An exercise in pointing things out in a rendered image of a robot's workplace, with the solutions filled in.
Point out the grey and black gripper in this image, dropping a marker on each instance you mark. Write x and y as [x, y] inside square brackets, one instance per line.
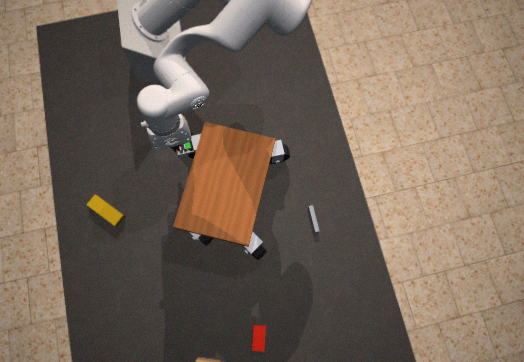
[181, 136]

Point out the orange wheeled dolly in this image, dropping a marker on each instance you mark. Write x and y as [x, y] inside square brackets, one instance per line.
[225, 184]

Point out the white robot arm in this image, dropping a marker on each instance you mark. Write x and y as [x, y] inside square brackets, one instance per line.
[234, 27]

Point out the red rectangular block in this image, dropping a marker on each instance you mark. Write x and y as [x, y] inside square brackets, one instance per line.
[258, 338]

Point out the tan box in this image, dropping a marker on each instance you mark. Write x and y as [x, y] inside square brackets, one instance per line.
[201, 359]

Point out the grey rectangular bar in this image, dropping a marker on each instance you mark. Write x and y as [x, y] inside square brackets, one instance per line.
[313, 219]

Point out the yellow rectangular block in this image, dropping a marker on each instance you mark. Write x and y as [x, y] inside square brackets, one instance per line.
[105, 210]

